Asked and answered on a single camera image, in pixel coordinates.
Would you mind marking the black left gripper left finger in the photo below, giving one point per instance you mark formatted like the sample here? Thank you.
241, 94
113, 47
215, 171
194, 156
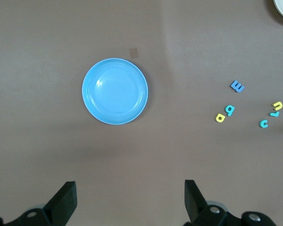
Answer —
61, 207

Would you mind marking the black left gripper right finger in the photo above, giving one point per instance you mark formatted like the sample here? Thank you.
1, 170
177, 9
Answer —
198, 212

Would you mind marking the yellow foam letter a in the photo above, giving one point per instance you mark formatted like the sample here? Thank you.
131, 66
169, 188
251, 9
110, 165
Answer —
223, 118

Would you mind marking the teal foam letter b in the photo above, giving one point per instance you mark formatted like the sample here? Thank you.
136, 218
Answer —
230, 114

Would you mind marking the blue foam letter m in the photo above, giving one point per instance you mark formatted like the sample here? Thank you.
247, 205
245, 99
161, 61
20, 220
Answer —
235, 84

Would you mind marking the teal foam letter c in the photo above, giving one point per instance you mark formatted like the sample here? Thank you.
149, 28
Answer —
260, 123

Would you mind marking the teal foam letter r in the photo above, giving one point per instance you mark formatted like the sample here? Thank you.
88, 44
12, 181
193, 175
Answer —
274, 114

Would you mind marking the blue plate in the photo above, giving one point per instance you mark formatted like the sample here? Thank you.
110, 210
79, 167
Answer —
115, 91

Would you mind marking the yellow foam letter u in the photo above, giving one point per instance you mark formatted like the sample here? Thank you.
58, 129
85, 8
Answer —
277, 103

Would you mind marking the brown tape square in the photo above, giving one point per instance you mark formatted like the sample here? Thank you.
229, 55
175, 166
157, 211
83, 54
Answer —
134, 53

